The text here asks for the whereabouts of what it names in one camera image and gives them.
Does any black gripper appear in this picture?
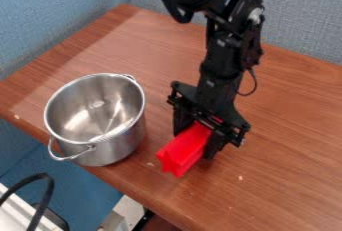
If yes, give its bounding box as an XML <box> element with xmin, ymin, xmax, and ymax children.
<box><xmin>167</xmin><ymin>74</ymin><xmax>252</xmax><ymax>160</ymax></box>

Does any red block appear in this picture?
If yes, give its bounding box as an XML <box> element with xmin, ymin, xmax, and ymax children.
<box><xmin>157</xmin><ymin>122</ymin><xmax>211</xmax><ymax>177</ymax></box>

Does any stainless steel pot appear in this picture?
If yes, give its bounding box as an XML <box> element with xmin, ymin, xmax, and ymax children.
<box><xmin>44</xmin><ymin>73</ymin><xmax>146</xmax><ymax>166</ymax></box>

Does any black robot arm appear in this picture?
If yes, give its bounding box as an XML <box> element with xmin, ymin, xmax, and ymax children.
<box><xmin>162</xmin><ymin>0</ymin><xmax>265</xmax><ymax>159</ymax></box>

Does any dark chair part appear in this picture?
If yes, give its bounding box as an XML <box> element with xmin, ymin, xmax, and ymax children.
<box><xmin>31</xmin><ymin>203</ymin><xmax>70</xmax><ymax>231</ymax></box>

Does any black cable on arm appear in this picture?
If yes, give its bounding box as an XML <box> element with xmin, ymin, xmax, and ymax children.
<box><xmin>237</xmin><ymin>68</ymin><xmax>260</xmax><ymax>97</ymax></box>

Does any table leg frame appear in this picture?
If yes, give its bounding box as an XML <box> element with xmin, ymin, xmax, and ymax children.
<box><xmin>98</xmin><ymin>194</ymin><xmax>179</xmax><ymax>231</ymax></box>

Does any black hose bottom left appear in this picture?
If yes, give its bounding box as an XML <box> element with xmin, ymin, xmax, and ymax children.
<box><xmin>0</xmin><ymin>172</ymin><xmax>56</xmax><ymax>231</ymax></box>

